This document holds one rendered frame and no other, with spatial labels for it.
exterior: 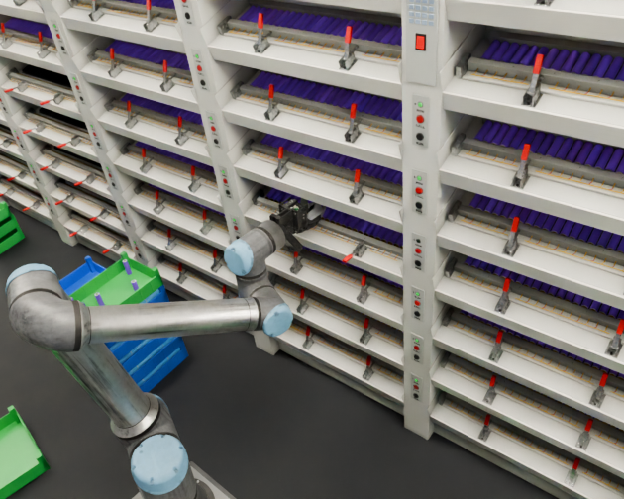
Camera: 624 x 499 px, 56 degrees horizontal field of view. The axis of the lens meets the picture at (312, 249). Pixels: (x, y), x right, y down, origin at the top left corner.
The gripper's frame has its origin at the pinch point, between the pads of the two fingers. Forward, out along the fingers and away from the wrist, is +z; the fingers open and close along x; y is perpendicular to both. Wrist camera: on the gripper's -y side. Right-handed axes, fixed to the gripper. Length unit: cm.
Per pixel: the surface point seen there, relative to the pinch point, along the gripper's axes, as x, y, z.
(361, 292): -19.2, -21.5, -5.0
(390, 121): -27.5, 36.2, -3.2
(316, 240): -4.5, -6.2, -7.3
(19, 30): 148, 36, -5
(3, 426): 88, -81, -88
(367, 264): -23.8, -7.0, -7.8
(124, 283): 68, -38, -35
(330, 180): -9.0, 14.6, -4.8
